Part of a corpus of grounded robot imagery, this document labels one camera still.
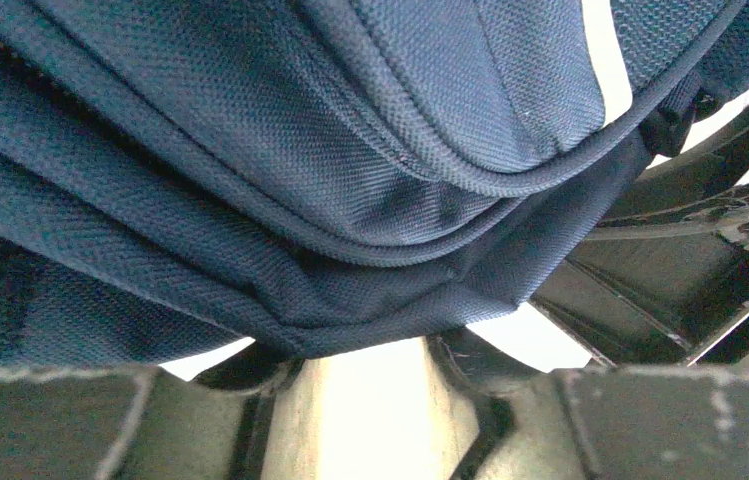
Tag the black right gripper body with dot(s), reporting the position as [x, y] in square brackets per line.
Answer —
[664, 277]

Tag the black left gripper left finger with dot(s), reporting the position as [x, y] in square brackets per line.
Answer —
[140, 421]

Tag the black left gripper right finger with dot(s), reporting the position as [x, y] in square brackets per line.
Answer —
[626, 422]

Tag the navy blue student backpack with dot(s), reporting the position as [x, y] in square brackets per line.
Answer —
[322, 176]

